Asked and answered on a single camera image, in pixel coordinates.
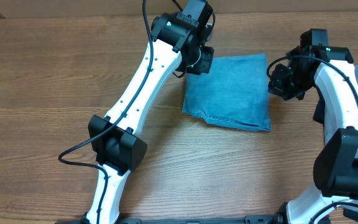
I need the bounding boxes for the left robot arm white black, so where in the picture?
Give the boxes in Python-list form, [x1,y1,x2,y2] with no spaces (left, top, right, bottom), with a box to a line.
[81,0,214,223]

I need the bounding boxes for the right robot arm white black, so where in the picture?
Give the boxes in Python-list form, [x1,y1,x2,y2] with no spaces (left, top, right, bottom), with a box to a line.
[266,29,358,223]

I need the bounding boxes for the black garment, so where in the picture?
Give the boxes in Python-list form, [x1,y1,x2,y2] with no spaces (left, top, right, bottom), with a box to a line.
[313,97,325,124]

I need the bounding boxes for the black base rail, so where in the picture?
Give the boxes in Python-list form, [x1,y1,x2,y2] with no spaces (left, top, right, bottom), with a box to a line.
[54,214,332,224]

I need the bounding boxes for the light blue denim jeans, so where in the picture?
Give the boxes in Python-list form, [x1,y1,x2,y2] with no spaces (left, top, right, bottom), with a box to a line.
[182,54,271,132]

